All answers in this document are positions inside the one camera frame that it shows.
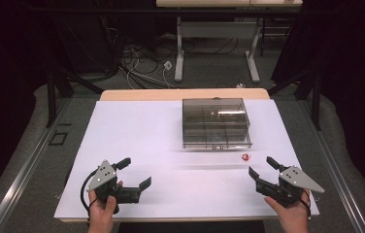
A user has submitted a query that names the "black metal stand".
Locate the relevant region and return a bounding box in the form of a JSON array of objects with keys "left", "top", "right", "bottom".
[
  {"left": 45, "top": 66, "right": 105, "bottom": 128},
  {"left": 267, "top": 68, "right": 322, "bottom": 131}
]

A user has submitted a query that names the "white table mat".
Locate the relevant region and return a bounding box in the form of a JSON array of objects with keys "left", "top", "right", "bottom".
[{"left": 53, "top": 98, "right": 320, "bottom": 219}]

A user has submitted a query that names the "clear plastic compartment box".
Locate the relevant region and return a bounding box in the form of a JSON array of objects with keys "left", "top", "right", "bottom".
[{"left": 182, "top": 97, "right": 253, "bottom": 150}]

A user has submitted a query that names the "person's right hand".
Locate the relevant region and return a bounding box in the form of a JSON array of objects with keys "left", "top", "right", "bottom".
[{"left": 263, "top": 188, "right": 312, "bottom": 233}]

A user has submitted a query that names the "person's left hand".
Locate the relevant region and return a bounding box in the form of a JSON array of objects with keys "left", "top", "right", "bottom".
[{"left": 87, "top": 180, "right": 124, "bottom": 233}]

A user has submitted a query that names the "bundle of floor cables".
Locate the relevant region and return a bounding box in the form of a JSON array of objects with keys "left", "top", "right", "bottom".
[{"left": 99, "top": 16, "right": 247, "bottom": 90}]

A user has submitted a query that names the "aluminium floor rail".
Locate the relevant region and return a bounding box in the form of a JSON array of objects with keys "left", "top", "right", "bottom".
[
  {"left": 295, "top": 96, "right": 365, "bottom": 233},
  {"left": 0, "top": 96, "right": 73, "bottom": 233}
]

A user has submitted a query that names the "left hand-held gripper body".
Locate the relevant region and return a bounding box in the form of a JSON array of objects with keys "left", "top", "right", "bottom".
[{"left": 85, "top": 159, "right": 124, "bottom": 215}]

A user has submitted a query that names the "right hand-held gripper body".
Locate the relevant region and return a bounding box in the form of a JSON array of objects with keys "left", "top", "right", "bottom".
[{"left": 276, "top": 165, "right": 326, "bottom": 209}]

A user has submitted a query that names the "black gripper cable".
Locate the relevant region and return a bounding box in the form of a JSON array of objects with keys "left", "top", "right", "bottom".
[
  {"left": 299, "top": 188, "right": 313, "bottom": 221},
  {"left": 80, "top": 169, "right": 100, "bottom": 217}
]

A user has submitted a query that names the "black curtain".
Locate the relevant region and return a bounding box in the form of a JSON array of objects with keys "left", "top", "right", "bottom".
[
  {"left": 0, "top": 0, "right": 57, "bottom": 213},
  {"left": 270, "top": 0, "right": 365, "bottom": 205}
]

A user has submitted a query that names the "white-legged wooden desk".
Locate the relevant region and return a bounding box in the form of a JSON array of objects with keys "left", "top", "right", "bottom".
[{"left": 155, "top": 0, "right": 304, "bottom": 83}]

